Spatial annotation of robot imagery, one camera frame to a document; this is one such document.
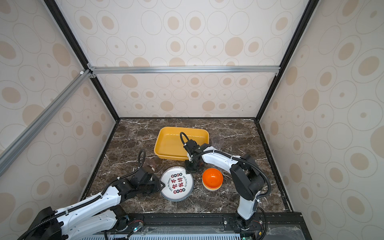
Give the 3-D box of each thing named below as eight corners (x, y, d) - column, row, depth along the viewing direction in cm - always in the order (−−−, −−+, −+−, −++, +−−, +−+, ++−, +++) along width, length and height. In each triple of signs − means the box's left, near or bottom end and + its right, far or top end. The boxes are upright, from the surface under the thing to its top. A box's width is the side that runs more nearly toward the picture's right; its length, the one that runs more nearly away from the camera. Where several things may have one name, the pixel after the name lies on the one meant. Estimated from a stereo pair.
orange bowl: (202, 191, 85) (203, 185, 78) (202, 175, 92) (202, 168, 84) (221, 191, 85) (224, 185, 78) (219, 175, 92) (221, 168, 84)
